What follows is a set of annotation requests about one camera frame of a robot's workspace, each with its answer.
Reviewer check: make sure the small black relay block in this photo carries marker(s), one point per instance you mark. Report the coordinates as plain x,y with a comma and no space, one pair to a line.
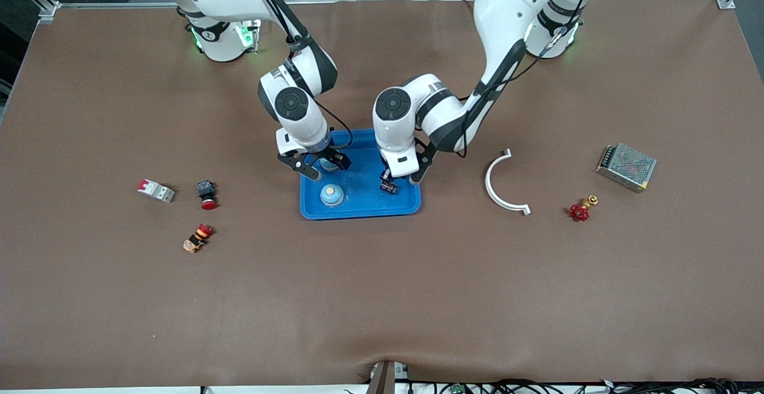
390,188

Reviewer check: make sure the blue round bell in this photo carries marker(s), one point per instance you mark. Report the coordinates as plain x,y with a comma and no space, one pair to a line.
332,195
329,166

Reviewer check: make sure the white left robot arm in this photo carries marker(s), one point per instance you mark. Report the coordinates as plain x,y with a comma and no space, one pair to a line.
513,0

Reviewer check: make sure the blue plastic tray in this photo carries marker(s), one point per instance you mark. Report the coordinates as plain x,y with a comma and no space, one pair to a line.
358,203

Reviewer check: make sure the black red emergency stop button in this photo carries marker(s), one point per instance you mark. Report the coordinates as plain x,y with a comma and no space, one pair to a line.
207,194

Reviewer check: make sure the brown table mat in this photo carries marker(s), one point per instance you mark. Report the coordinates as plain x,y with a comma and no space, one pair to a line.
382,298

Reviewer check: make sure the white red circuit breaker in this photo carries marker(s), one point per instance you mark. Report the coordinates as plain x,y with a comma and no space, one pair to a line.
156,191

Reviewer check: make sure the red valve with brass fitting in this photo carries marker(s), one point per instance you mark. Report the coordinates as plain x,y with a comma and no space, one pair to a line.
578,212

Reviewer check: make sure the metal mesh power supply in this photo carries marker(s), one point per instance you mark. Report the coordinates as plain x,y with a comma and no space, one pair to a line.
627,167

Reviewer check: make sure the white curved plastic bracket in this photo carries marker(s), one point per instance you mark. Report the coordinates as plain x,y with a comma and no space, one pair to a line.
488,182

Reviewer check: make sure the metal clamp bracket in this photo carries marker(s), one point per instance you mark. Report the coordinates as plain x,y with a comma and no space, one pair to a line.
385,377

